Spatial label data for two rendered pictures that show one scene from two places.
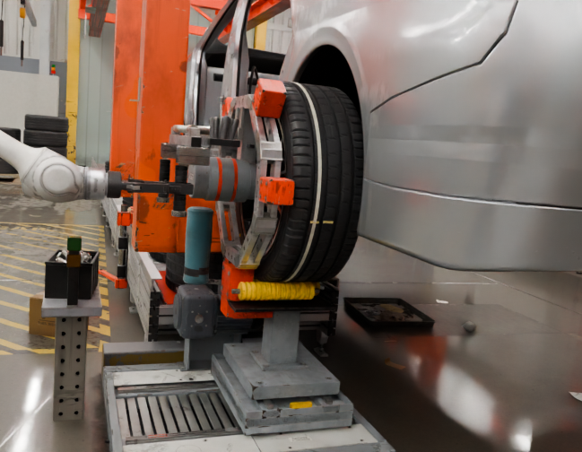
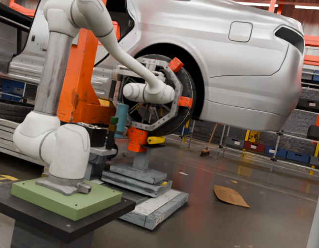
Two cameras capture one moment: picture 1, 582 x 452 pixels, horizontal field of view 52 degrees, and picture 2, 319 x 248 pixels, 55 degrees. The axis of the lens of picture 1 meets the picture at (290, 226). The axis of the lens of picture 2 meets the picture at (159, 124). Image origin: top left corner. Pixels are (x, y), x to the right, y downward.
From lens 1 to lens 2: 1.90 m
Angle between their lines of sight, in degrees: 49
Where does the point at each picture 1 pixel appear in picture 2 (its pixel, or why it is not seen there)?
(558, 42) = (290, 75)
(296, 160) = (188, 91)
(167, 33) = not seen: hidden behind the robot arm
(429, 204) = (246, 111)
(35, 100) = not seen: outside the picture
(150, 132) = (84, 62)
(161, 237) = (80, 115)
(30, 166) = (162, 88)
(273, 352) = (144, 165)
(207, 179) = not seen: hidden behind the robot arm
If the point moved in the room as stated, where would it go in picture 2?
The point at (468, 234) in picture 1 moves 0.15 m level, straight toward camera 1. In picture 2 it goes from (262, 121) to (278, 124)
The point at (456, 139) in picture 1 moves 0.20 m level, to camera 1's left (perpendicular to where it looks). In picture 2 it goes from (259, 94) to (248, 89)
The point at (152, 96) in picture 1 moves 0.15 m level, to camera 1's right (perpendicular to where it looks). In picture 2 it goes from (88, 45) to (104, 50)
